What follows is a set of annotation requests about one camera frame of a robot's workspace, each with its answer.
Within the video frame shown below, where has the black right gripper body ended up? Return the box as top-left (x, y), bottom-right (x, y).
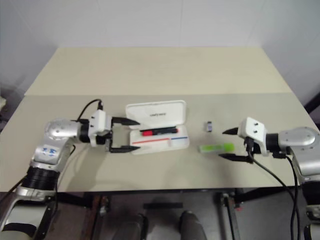
top-left (243, 136), bottom-right (263, 158)

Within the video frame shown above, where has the white plastic pencil case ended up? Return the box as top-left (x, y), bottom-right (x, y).
top-left (124, 99), bottom-right (191, 157)

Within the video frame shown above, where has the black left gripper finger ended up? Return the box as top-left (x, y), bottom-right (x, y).
top-left (111, 115), bottom-right (141, 129)
top-left (109, 145), bottom-right (142, 154)

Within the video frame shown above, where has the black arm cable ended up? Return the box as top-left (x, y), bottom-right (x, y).
top-left (244, 137), bottom-right (303, 240)
top-left (272, 151), bottom-right (300, 188)
top-left (76, 99), bottom-right (105, 124)

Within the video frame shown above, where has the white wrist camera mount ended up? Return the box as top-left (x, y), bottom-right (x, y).
top-left (88, 109), bottom-right (114, 148)
top-left (237, 116), bottom-right (272, 158)

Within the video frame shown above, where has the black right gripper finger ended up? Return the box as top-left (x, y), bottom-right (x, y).
top-left (218, 153), bottom-right (254, 164)
top-left (221, 126), bottom-right (241, 137)

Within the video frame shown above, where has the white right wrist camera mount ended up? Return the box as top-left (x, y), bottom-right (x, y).
top-left (237, 116), bottom-right (272, 158)

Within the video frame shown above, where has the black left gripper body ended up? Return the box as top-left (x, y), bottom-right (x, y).
top-left (95, 115), bottom-right (121, 153)

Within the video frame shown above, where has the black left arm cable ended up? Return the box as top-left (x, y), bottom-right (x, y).
top-left (76, 99), bottom-right (105, 124)

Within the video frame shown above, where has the flat black bar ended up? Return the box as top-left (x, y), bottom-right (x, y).
top-left (143, 202), bottom-right (184, 210)

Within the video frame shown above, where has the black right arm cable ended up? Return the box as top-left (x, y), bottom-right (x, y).
top-left (272, 151), bottom-right (300, 188)
top-left (244, 137), bottom-right (303, 240)

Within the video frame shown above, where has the dark background stand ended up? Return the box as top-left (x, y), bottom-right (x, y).
top-left (303, 85), bottom-right (320, 119)

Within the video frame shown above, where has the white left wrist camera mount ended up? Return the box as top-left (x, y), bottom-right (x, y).
top-left (88, 109), bottom-right (114, 148)

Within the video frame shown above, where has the black metal table frame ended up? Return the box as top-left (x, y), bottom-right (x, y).
top-left (55, 187), bottom-right (254, 240)

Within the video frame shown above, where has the rusty brown metal leg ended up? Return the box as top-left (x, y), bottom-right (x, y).
top-left (84, 194), bottom-right (111, 240)

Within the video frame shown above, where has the black marker with red cap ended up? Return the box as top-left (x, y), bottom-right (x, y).
top-left (139, 126), bottom-right (181, 137)

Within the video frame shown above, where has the dark grey rounded shape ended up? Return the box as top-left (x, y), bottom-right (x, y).
top-left (125, 212), bottom-right (151, 240)
top-left (179, 209), bottom-right (209, 240)

